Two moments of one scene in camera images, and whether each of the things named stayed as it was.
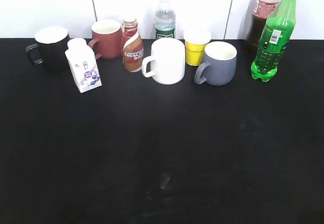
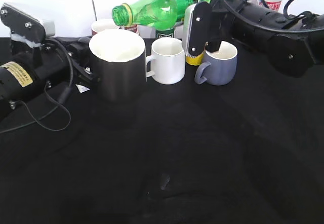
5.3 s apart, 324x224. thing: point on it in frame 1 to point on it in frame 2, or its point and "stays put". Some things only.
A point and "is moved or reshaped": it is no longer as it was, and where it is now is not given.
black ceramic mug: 51,44 is moved or reshaped
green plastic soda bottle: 276,35 is moved or reshaped
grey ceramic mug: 219,64 stays put
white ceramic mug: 167,61 stays put
